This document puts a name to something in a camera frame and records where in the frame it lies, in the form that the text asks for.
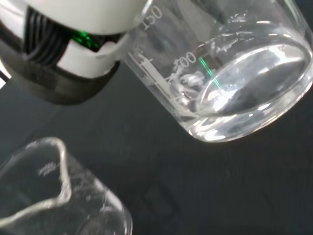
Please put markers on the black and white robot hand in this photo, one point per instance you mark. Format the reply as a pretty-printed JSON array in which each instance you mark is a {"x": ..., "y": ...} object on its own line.
[{"x": 80, "y": 19}]

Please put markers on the black bench cloth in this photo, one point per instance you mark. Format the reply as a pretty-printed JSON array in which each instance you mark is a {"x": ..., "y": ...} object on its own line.
[{"x": 176, "y": 186}]

